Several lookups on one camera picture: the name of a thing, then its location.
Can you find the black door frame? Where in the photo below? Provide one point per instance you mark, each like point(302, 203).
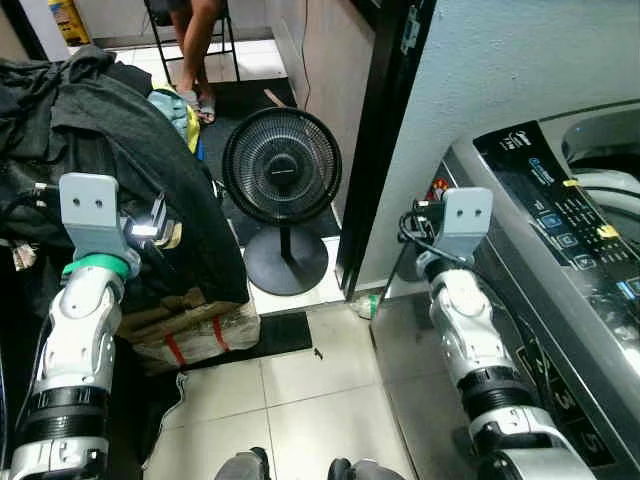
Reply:
point(385, 130)

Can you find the black metal chair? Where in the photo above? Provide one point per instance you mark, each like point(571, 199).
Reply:
point(160, 8)

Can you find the teal and yellow garment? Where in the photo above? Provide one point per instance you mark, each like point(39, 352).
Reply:
point(172, 112)

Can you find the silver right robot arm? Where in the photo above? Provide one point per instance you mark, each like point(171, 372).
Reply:
point(470, 340)

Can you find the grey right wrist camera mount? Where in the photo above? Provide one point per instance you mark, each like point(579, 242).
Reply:
point(468, 215)

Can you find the grey top-loading washing machine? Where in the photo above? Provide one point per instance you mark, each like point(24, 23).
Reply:
point(520, 290)

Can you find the small green-capped bottle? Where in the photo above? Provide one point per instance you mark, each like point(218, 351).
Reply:
point(368, 305)

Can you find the person's bare legs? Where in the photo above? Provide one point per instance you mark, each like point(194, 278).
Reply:
point(197, 40)

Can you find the yellow package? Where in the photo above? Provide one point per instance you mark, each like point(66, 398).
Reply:
point(68, 20)

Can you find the cardboard bundle with red tape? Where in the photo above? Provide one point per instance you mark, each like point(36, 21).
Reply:
point(200, 335)

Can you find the black standing fan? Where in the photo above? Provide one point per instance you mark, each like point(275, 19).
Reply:
point(283, 165)

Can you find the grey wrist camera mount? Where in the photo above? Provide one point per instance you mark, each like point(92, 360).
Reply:
point(468, 215)
point(88, 205)

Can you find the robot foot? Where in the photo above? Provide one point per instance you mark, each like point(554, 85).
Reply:
point(365, 472)
point(245, 468)

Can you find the small black floor mat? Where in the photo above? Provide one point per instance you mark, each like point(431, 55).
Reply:
point(280, 335)

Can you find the yellow tape piece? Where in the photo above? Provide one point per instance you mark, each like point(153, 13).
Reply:
point(572, 183)
point(607, 231)

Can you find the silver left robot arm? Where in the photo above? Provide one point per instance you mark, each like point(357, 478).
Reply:
point(80, 340)

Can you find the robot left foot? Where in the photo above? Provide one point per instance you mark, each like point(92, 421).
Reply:
point(245, 468)

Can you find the dark clothes pile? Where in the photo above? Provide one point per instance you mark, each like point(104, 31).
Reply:
point(110, 130)

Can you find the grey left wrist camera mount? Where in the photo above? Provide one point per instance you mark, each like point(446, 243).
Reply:
point(88, 205)

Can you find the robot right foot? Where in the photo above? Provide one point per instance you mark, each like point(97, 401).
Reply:
point(365, 472)

